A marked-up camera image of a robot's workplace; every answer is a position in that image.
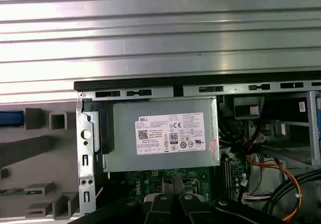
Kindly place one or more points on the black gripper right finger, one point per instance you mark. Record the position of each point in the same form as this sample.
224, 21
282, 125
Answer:
193, 209

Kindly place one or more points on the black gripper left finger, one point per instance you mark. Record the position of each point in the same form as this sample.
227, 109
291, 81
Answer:
160, 209

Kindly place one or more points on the hard disk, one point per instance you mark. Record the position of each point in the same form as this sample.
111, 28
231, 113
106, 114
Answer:
11, 118

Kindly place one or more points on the metal CPU socket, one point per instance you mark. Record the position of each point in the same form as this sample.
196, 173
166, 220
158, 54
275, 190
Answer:
191, 181

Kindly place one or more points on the green motherboard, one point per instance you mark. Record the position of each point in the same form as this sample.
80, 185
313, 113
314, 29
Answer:
150, 178

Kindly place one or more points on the grey power supply unit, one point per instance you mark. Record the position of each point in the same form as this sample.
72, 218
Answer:
125, 158

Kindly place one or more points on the grey parts rack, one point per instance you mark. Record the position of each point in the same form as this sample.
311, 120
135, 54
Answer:
62, 158

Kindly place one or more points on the metal optical drive cage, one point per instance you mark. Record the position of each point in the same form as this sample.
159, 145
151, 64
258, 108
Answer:
291, 153

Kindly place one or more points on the black open PC case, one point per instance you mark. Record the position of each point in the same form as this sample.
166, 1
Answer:
150, 83

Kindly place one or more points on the green RAM stick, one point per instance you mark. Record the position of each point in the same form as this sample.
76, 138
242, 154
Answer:
12, 192

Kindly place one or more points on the blue drive latch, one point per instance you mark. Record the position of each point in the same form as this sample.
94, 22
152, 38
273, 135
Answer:
318, 123

